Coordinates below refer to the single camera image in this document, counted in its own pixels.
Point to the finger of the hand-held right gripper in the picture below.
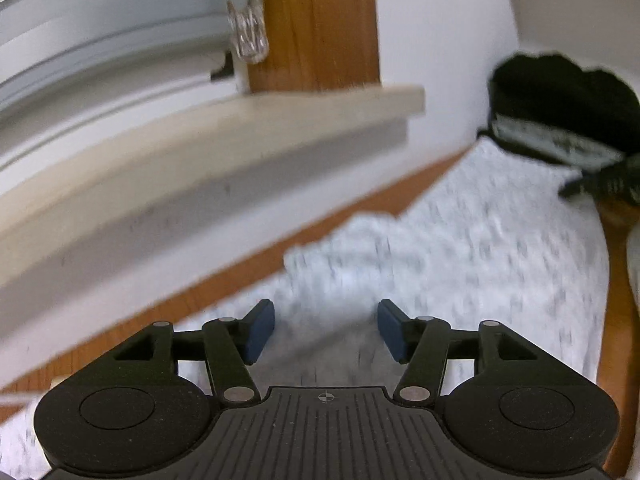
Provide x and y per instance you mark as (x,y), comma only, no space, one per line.
(610,185)

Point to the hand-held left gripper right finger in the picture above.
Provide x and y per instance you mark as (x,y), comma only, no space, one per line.
(392,332)

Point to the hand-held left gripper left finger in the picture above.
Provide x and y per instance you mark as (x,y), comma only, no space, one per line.
(259,332)

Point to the white patterned garment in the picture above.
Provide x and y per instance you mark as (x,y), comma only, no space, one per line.
(475,260)

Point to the black folded garment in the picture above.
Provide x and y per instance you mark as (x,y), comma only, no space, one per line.
(550,85)

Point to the beige window sill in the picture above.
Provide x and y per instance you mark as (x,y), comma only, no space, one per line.
(200,170)

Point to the grey window blind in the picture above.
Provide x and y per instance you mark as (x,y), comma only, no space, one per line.
(100,20)

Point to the wooden window frame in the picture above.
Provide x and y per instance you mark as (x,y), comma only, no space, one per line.
(315,25)

